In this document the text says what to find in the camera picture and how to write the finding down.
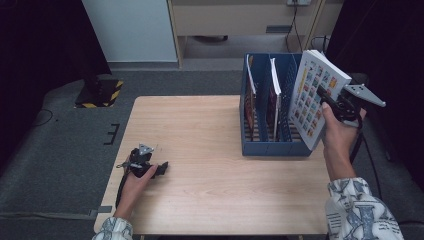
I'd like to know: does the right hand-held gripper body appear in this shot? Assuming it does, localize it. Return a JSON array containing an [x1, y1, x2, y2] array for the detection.
[[328, 83, 388, 128]]

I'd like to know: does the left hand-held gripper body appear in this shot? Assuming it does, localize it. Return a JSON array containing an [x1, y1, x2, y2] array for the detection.
[[123, 143, 159, 179]]

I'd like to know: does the thick white cover book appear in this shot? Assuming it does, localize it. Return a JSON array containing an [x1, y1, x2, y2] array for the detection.
[[287, 49, 353, 152]]

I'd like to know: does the blue plastic file rack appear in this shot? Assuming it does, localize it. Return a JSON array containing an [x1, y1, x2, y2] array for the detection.
[[239, 51, 323, 158]]

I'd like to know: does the dark red cover book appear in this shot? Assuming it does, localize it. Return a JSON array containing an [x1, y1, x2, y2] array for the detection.
[[244, 54, 258, 136]]

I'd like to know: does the person's left hand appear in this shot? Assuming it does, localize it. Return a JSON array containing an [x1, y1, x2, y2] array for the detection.
[[114, 163, 159, 218]]

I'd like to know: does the person's right hand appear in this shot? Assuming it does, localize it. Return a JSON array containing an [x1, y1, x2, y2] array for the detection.
[[321, 101, 368, 175]]

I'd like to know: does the black tape floor mark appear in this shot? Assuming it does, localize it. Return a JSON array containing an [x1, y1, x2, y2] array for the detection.
[[102, 123, 121, 146]]

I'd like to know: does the grey tape piece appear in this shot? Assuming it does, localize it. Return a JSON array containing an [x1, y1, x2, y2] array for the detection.
[[89, 205, 113, 218]]

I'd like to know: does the black stand base striped tape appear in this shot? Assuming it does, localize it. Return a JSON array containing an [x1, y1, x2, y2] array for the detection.
[[73, 74, 125, 110]]

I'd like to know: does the beige wooden desk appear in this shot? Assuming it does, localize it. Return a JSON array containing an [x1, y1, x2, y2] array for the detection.
[[166, 0, 346, 69]]

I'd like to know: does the white partition panel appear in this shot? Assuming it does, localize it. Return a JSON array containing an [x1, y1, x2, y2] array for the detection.
[[81, 0, 178, 63]]

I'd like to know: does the left hand-held gripper cable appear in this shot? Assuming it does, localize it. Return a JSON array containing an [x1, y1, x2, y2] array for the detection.
[[114, 161, 134, 209]]

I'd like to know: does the hand-held gripper cable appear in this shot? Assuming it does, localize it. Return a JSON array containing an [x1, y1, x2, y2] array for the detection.
[[349, 114, 365, 165], [114, 161, 134, 209]]

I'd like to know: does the right hand-held gripper cable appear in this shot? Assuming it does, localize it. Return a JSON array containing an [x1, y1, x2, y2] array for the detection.
[[349, 114, 365, 165]]

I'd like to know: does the black cable bundle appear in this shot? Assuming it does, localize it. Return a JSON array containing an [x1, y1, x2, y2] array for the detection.
[[309, 34, 331, 56]]

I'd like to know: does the black hanging power cable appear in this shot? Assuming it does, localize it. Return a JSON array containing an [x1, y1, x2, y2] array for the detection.
[[284, 4, 303, 53]]

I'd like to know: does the thin black floor cable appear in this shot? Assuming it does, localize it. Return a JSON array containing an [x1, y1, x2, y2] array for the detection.
[[31, 108, 54, 128]]

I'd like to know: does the curved black floor cable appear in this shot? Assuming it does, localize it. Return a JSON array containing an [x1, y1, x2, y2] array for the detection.
[[398, 219, 424, 227]]

